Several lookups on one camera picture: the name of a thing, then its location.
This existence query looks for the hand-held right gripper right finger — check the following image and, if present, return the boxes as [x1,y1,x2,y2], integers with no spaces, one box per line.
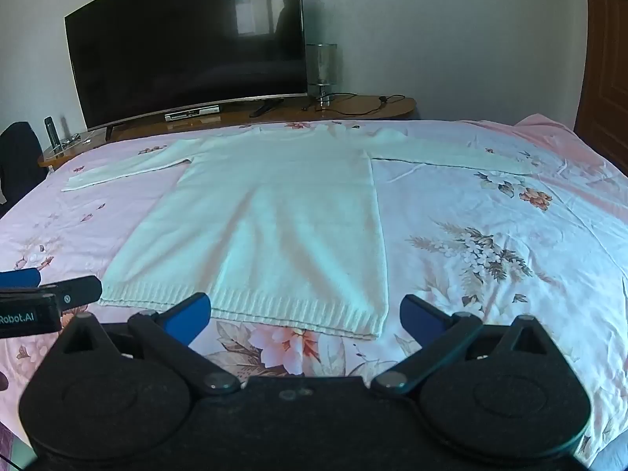
[370,294,565,396]

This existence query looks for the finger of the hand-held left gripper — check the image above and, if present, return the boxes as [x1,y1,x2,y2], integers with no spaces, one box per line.
[37,276,103,312]
[0,268,41,289]

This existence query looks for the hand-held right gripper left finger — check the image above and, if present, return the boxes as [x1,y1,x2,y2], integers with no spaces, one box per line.
[46,293,242,394]

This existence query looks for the white knit sweater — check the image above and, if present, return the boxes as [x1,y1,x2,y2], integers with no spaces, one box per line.
[61,125,538,341]

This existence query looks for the pink floral bedsheet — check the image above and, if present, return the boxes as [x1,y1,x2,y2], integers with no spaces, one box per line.
[0,114,628,471]

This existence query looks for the silver set-top box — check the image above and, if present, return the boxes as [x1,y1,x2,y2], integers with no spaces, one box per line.
[164,105,221,122]

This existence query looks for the wooden television cabinet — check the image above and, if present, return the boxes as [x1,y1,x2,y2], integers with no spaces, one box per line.
[38,94,418,170]

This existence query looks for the glass table lamp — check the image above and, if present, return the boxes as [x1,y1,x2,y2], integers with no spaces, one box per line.
[305,43,338,106]

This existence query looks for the black curved television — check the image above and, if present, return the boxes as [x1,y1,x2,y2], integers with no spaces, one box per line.
[65,0,309,141]

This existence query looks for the brown wooden door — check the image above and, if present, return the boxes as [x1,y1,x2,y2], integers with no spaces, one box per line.
[574,0,628,177]

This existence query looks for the black lamp cable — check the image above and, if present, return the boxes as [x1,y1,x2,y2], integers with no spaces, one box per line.
[300,93,407,119]

